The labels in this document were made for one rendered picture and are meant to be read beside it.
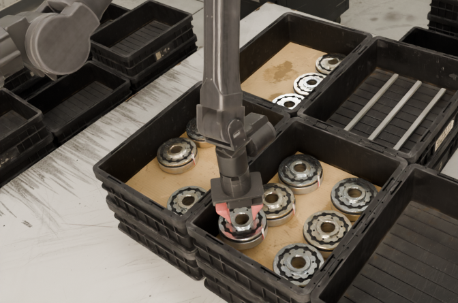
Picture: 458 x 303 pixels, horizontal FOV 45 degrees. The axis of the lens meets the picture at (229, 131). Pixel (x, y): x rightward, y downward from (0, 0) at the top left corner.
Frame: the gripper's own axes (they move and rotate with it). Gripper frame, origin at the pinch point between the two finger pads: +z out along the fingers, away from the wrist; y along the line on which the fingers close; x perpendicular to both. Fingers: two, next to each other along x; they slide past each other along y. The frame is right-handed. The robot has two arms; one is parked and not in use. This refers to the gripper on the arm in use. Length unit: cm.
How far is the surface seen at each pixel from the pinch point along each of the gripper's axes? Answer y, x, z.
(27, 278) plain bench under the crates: 54, -9, 21
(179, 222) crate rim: 12.7, 0.9, -2.1
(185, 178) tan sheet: 12.4, -21.1, 7.5
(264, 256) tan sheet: -3.6, 5.3, 7.4
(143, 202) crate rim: 20.4, -6.3, -1.9
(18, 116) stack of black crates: 84, -105, 42
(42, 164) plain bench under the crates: 58, -50, 21
